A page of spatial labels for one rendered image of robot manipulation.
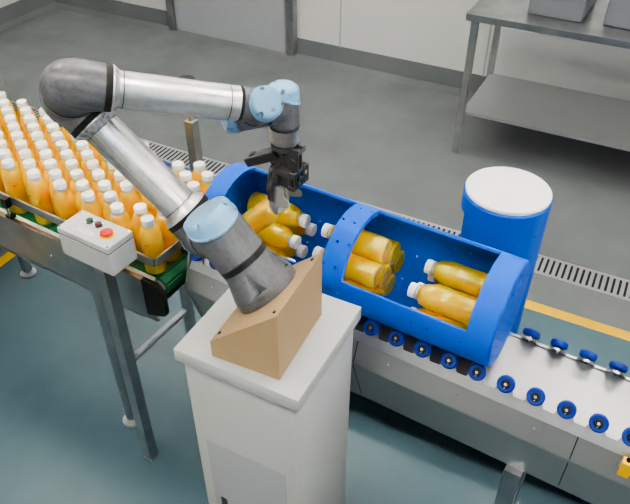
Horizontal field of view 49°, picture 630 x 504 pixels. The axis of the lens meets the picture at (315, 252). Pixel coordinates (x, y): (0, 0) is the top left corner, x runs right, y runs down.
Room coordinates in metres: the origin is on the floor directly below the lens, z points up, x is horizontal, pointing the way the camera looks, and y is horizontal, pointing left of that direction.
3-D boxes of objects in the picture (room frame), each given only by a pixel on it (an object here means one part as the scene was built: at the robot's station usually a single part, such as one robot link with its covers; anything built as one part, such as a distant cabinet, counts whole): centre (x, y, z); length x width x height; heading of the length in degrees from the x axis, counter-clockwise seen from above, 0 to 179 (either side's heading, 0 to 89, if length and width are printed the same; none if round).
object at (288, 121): (1.50, 0.08, 1.52); 0.09 x 0.08 x 0.11; 116
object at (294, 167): (1.50, 0.07, 1.36); 0.09 x 0.08 x 0.12; 59
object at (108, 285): (1.56, 0.63, 0.50); 0.04 x 0.04 x 1.00; 59
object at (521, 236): (1.87, -0.63, 0.59); 0.28 x 0.28 x 0.88
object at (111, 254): (1.56, 0.63, 1.05); 0.20 x 0.10 x 0.10; 59
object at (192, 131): (2.21, 0.45, 0.55); 0.04 x 0.04 x 1.10; 59
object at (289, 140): (1.50, 0.07, 1.44); 0.08 x 0.08 x 0.05
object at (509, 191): (1.87, -0.63, 1.03); 0.28 x 0.28 x 0.01
